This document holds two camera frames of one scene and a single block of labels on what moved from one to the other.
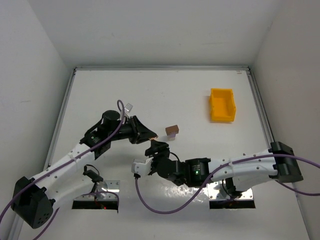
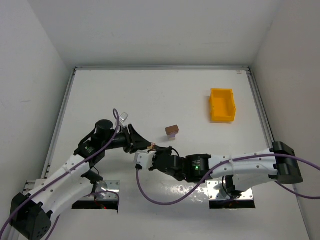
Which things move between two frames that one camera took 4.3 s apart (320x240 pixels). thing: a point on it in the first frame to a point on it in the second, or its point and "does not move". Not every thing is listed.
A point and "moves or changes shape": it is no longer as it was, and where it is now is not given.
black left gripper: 135,130 to 129,139
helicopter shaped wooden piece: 151,138 moves or changes shape
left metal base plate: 104,190 does not move
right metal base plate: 217,190 does not move
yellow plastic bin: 222,105 does not move
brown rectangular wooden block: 172,130 does not move
